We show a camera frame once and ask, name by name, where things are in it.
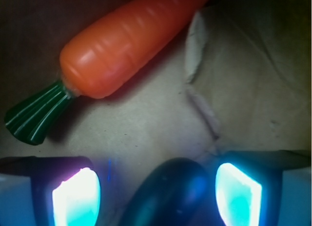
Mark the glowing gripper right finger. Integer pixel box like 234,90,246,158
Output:
215,150,312,226

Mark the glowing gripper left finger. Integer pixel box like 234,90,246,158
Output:
0,156,101,226

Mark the dark green plastic pickle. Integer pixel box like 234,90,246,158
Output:
118,158,211,226

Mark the brown paper bag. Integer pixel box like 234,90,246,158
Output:
0,0,312,226

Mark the orange plastic carrot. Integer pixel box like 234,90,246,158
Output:
4,0,209,145

